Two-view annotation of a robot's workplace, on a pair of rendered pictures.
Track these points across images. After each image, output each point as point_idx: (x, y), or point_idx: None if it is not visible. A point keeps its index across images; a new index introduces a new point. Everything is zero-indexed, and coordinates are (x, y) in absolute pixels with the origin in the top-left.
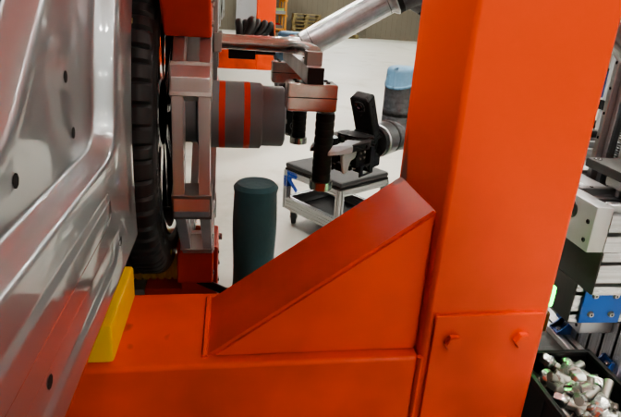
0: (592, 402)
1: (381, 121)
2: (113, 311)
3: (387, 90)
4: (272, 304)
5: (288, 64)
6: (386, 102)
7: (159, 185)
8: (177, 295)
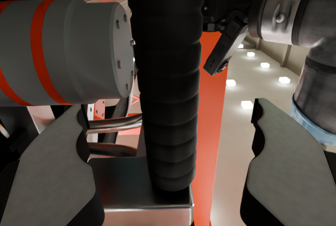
0: None
1: (293, 44)
2: None
3: (294, 96)
4: None
5: (137, 145)
6: (300, 78)
7: None
8: None
